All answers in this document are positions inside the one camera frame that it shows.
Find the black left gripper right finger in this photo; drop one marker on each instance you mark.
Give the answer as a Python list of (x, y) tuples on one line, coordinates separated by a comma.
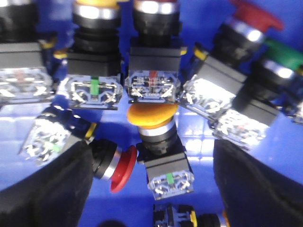
[(253, 194)]

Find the green mushroom button right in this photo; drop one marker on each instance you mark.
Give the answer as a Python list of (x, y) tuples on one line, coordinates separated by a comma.
[(274, 86)]

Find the yellow mushroom push button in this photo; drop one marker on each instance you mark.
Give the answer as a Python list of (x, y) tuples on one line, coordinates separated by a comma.
[(161, 150)]

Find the black button far left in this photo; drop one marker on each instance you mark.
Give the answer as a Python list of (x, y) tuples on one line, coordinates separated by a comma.
[(25, 55)]

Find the red button beside left finger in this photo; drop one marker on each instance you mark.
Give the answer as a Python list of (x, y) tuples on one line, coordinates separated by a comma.
[(56, 131)]

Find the button bottom edge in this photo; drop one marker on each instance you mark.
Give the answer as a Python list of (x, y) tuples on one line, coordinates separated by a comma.
[(179, 215)]

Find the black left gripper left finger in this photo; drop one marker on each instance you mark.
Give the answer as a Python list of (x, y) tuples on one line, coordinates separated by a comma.
[(54, 196)]

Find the blue bin front left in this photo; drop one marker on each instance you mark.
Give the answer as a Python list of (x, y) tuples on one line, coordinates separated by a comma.
[(282, 149)]

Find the yellow button top row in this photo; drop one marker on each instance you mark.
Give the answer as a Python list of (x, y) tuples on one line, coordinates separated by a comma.
[(94, 79)]

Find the red mushroom button upper right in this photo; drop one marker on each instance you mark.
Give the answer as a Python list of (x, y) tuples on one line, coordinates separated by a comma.
[(212, 76)]

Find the red button top centre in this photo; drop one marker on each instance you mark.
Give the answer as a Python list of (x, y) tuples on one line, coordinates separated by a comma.
[(155, 54)]

